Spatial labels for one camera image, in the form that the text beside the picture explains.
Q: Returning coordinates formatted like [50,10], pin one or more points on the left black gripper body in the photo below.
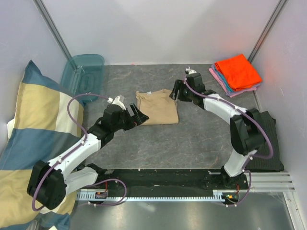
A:
[125,122]

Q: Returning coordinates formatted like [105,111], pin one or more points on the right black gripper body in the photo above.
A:
[187,94]

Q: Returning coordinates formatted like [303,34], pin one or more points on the beige t shirt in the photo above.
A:
[158,106]

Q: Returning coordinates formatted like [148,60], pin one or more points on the blue plastic bin lid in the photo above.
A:
[84,74]

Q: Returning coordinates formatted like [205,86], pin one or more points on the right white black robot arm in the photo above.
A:
[247,134]

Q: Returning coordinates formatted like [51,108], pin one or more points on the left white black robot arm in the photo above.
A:
[50,182]

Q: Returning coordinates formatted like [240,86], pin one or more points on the pink folded t shirt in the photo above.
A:
[222,84]

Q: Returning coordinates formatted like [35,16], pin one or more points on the orange folded t shirt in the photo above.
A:
[238,72]

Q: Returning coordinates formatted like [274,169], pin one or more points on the blue beige striped pillow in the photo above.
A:
[46,123]

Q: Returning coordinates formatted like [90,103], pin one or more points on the dark striped folded garment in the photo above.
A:
[274,164]

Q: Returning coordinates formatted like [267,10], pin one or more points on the aluminium floor rails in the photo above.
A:
[271,182]

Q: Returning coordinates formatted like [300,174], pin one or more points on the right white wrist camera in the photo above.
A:
[189,71]

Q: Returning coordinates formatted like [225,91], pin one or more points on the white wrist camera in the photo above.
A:
[189,71]
[117,101]

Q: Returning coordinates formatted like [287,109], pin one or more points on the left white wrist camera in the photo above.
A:
[117,101]

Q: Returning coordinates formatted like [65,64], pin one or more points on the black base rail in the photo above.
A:
[173,182]

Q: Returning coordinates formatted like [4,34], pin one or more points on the white slotted cable duct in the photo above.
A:
[91,195]

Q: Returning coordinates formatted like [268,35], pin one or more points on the right aluminium frame post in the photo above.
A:
[281,4]

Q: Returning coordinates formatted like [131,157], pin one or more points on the aluminium frame post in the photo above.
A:
[52,27]
[281,4]

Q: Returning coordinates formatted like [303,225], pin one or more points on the left aluminium frame post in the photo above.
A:
[52,27]

